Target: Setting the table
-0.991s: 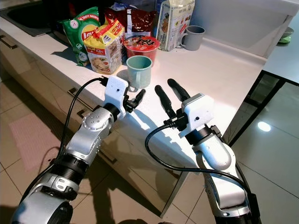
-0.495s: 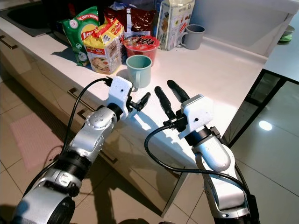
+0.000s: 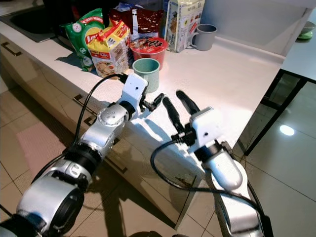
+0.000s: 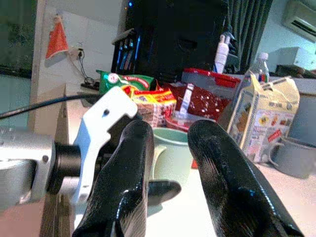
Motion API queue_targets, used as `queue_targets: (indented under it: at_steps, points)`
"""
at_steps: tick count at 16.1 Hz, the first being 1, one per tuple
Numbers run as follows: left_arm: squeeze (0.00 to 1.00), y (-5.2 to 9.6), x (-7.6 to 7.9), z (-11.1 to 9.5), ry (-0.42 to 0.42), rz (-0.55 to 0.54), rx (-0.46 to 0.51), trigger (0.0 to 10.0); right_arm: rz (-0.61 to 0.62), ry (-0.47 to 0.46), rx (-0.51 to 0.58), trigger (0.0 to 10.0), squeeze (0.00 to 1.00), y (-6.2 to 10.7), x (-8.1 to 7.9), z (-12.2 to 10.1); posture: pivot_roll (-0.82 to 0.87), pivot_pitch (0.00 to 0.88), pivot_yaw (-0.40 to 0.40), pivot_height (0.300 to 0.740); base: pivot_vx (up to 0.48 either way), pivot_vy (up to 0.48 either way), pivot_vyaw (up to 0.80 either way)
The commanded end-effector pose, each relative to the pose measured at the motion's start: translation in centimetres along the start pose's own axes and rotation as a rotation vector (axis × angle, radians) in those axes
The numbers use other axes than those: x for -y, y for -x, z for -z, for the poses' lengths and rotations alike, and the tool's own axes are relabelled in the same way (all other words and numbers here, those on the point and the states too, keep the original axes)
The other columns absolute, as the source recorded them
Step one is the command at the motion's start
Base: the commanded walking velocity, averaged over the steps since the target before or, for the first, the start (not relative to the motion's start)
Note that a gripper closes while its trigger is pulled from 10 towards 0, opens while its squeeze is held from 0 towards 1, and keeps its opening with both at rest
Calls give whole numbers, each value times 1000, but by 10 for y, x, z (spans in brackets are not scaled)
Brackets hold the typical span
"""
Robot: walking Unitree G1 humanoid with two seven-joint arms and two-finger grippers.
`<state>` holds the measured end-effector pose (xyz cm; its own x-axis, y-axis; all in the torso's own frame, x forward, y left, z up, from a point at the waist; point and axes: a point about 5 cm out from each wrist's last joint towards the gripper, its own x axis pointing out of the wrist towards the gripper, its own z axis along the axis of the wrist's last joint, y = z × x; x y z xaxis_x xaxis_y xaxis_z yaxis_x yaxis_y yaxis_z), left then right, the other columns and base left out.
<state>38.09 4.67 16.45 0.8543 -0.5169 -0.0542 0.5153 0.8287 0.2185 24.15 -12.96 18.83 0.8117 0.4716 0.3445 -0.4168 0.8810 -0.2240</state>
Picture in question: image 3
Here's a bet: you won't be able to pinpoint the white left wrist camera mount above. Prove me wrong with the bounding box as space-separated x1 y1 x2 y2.
118 73 149 112

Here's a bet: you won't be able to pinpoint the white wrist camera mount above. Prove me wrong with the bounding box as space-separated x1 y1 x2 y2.
189 106 225 149
118 73 149 112

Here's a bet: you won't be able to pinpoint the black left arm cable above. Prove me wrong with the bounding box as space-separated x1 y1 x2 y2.
74 73 129 146

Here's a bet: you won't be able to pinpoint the white kitchen counter cabinet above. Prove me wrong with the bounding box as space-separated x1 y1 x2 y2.
0 0 314 230

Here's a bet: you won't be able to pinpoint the yellow noodle packet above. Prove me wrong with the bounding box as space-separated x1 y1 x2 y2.
87 21 131 79

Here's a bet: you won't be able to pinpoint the green chip bag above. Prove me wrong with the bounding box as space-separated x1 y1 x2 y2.
64 9 104 72

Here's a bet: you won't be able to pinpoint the grey table black legs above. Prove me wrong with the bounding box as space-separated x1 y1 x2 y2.
235 10 316 156

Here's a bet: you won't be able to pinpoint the dark red snack bag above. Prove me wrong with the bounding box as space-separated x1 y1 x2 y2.
110 4 163 42

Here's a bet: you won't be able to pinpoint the red instant noodle cup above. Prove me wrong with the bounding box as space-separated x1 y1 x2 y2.
129 36 169 65

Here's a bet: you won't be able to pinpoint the grey mug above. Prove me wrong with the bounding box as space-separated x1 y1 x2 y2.
188 23 218 51

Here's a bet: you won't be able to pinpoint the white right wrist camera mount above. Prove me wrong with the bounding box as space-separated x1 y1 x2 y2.
189 106 225 149

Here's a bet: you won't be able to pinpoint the green plate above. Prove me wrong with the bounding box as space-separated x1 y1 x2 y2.
298 22 316 41

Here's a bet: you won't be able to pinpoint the green mug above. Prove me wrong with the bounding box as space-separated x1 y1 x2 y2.
132 58 161 94

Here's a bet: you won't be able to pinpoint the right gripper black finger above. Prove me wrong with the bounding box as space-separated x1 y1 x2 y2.
176 90 200 117
162 96 186 134

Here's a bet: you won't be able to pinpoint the steel kitchen sink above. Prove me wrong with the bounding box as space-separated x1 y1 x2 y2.
0 5 52 42

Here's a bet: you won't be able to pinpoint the white printed carton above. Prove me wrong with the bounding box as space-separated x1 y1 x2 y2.
164 0 205 53

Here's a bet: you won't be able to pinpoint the metal drawer handle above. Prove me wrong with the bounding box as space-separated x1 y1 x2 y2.
1 42 14 56
73 94 95 117

